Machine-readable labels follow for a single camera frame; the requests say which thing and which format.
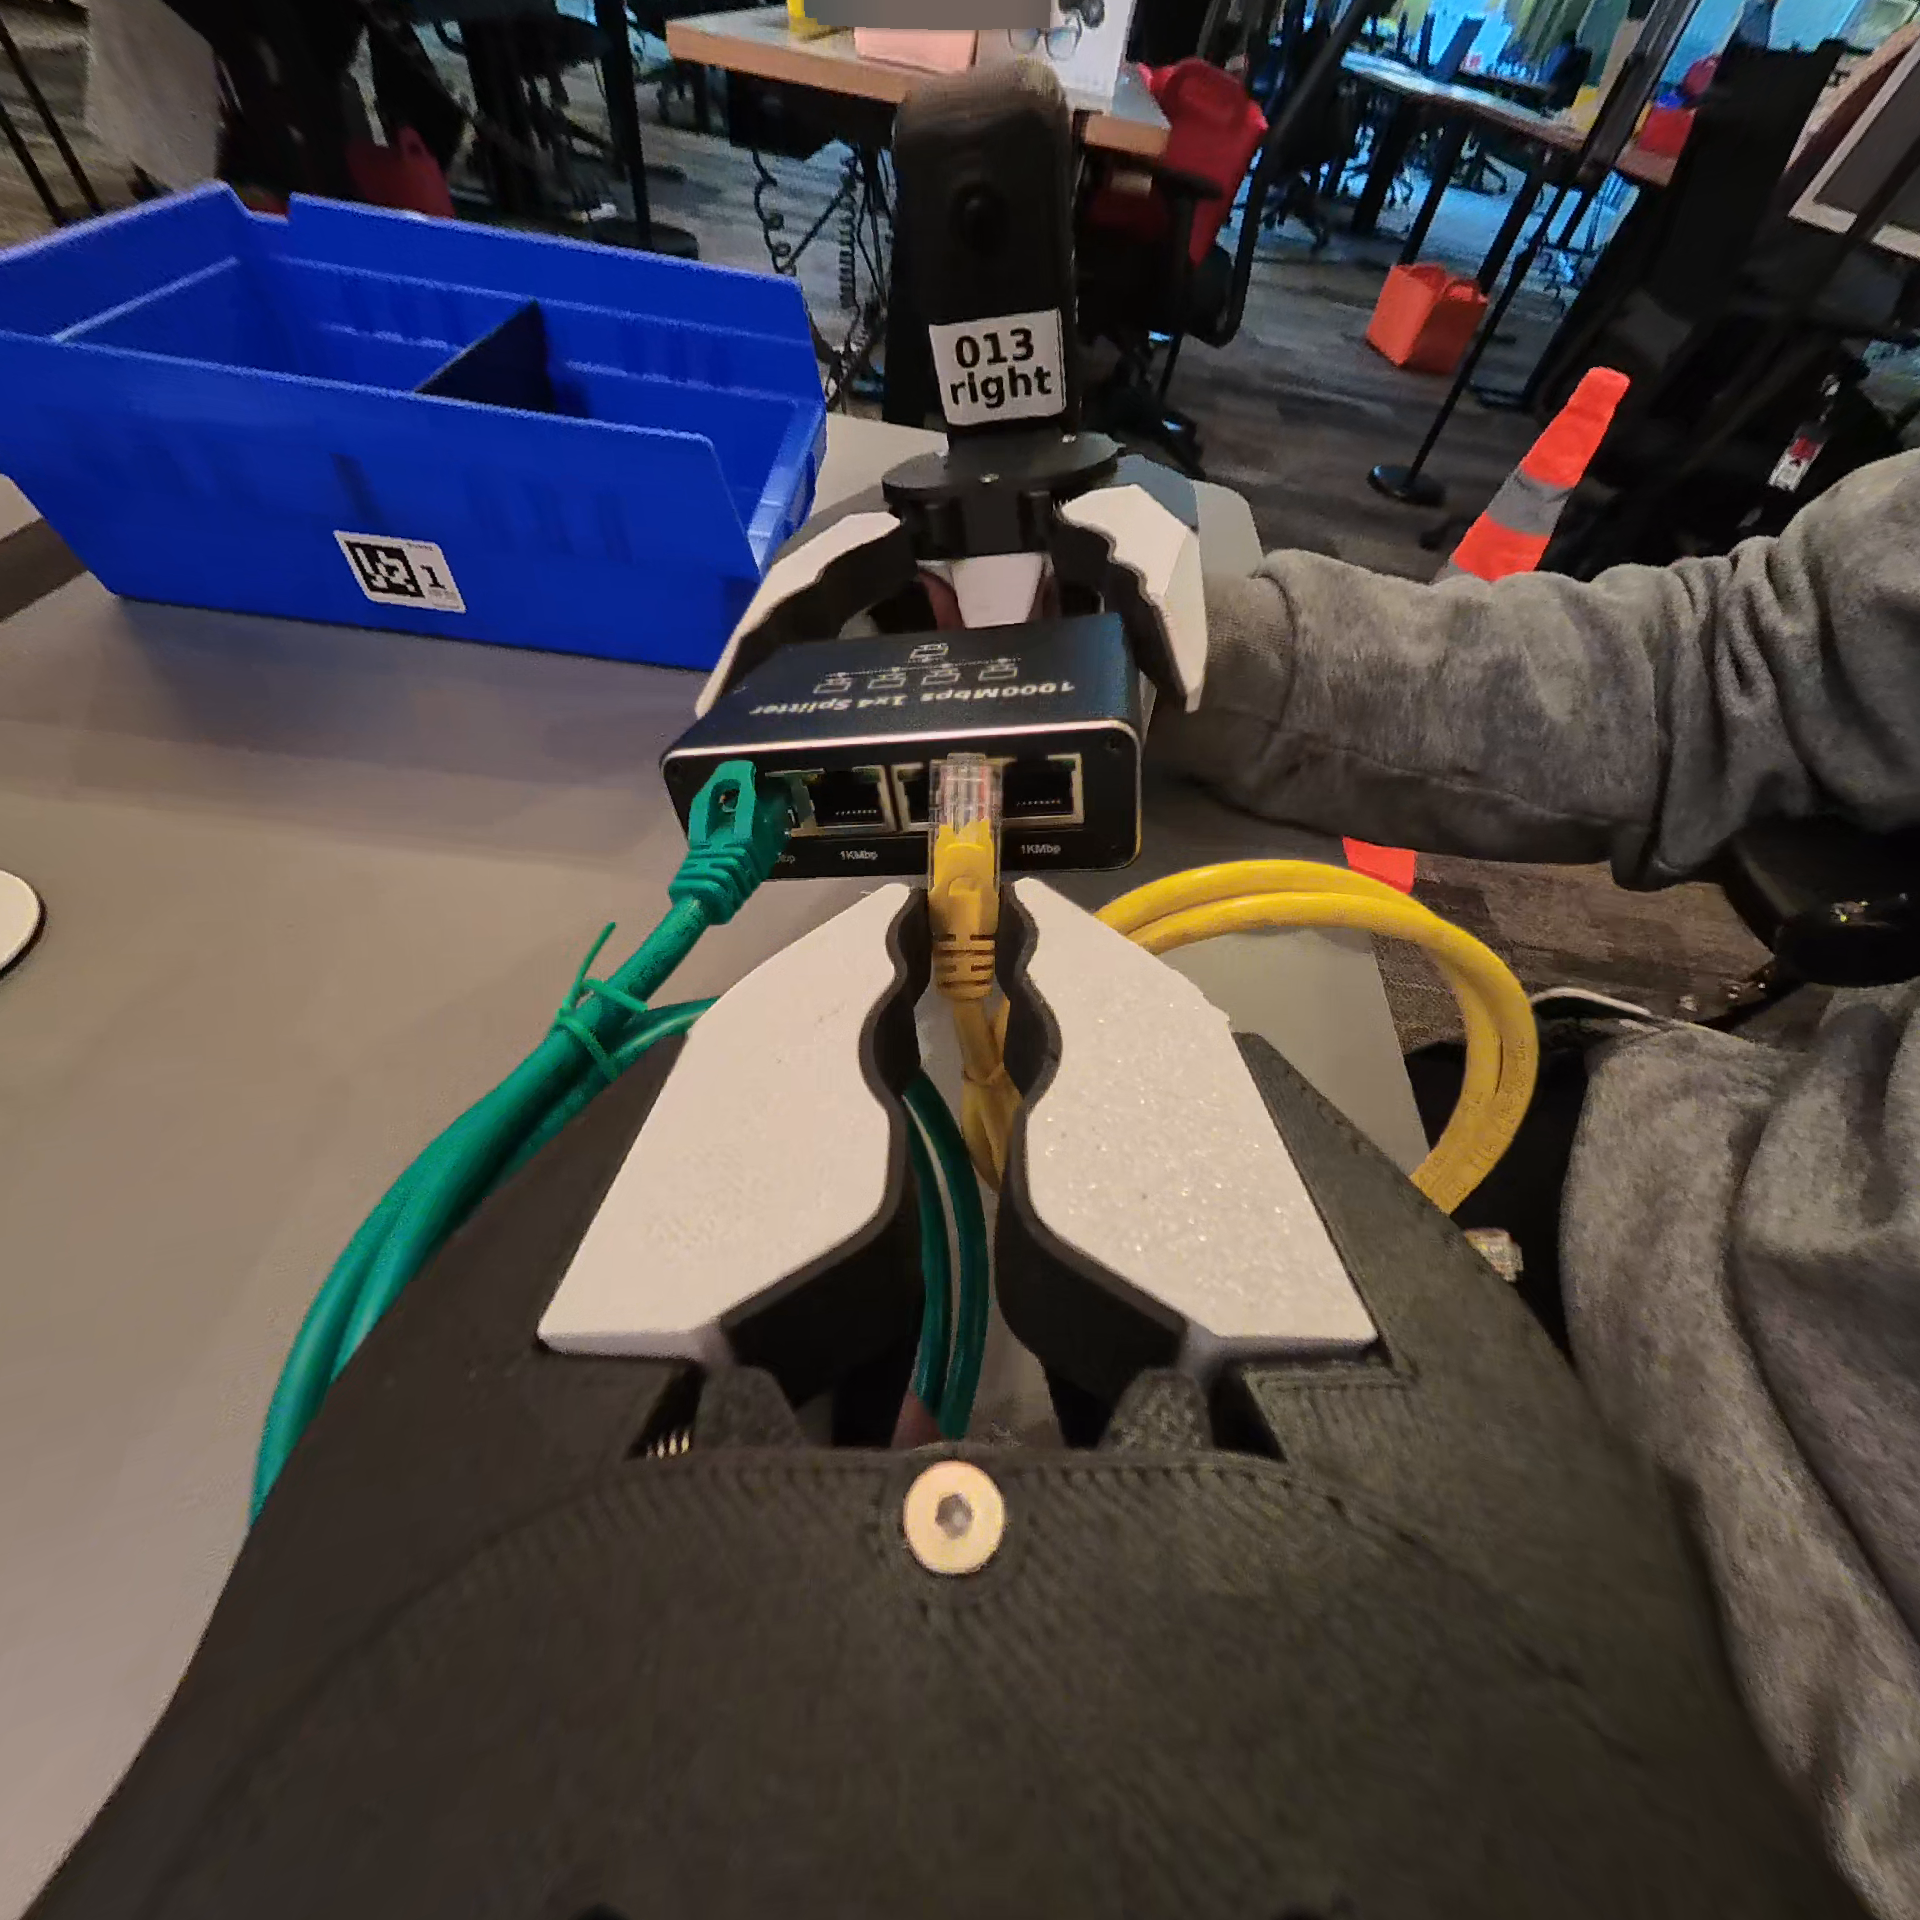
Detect white eyewear box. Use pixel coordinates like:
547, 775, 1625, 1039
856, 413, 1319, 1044
1026, 0, 1146, 105

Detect person's right forearm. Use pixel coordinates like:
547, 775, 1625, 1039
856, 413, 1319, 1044
1184, 451, 1920, 897

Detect green ethernet cable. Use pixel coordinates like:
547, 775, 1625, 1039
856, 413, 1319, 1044
248, 757, 993, 1519

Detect black coiled cable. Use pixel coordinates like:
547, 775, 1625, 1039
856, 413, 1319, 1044
831, 152, 890, 407

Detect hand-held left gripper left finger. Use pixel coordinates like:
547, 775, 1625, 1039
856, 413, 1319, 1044
538, 883, 923, 1449

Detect wood-edged desk with mannequin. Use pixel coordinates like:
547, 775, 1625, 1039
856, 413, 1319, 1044
668, 0, 1172, 161

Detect black ethernet splitter box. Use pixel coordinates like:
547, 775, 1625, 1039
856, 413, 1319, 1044
660, 613, 1151, 881

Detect yellow ethernet cable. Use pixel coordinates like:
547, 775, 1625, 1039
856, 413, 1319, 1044
928, 755, 1544, 1285

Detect black stanchion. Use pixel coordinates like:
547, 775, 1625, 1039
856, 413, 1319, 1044
1368, 89, 1623, 511

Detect blue plastic storage bin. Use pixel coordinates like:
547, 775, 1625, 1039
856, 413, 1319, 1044
0, 181, 831, 672

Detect red bag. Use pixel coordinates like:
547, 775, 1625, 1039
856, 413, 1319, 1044
1088, 58, 1268, 256

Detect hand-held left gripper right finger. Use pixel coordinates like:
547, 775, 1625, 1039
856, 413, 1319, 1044
989, 877, 1383, 1449

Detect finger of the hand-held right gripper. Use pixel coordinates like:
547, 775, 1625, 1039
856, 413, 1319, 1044
695, 511, 914, 721
1049, 489, 1212, 716

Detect person's grey sweatshirt torso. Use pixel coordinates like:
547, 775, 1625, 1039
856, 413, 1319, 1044
1560, 976, 1920, 1920

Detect orange traffic cone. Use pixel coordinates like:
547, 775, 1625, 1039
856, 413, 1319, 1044
1343, 369, 1633, 893

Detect orange plastic bin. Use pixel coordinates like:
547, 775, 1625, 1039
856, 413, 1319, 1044
1365, 264, 1490, 377

